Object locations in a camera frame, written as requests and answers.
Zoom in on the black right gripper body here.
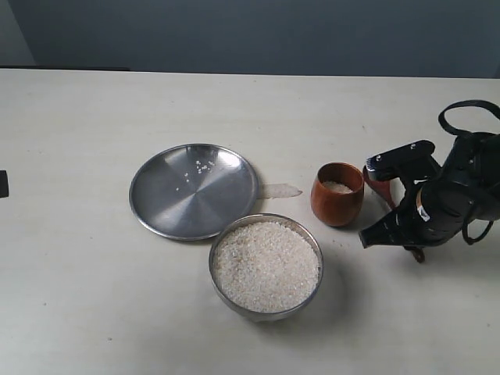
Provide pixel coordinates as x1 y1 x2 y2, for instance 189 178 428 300
398 163 479 248

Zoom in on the dark wooden spoon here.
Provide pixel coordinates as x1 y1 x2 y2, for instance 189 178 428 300
362 166 425 263

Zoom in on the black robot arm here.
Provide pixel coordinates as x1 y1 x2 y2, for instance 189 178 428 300
359 132 499 248

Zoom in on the brown wooden cup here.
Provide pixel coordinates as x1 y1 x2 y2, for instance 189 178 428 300
310 162 364 227

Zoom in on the steel bowl of rice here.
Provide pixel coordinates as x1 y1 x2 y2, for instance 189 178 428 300
209 213 323 322

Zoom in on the clear tape patch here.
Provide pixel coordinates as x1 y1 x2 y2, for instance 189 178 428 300
261 184 302 199

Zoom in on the round steel plate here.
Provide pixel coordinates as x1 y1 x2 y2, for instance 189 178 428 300
129 143 259 241

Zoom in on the black object at left edge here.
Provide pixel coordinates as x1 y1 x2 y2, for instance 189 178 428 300
0 170 9 198

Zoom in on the black cable loop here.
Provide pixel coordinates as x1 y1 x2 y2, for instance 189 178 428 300
437 100 500 138

